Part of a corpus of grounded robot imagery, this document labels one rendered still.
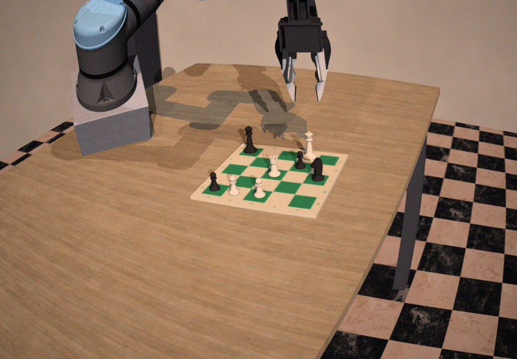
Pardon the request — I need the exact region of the white rook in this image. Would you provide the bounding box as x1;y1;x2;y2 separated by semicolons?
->
268;155;281;177

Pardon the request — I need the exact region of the green and cream chessboard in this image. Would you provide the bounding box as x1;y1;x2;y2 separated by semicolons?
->
190;144;348;218

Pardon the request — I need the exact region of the white pawn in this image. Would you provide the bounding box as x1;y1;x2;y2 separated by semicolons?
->
254;178;265;198
228;176;240;196

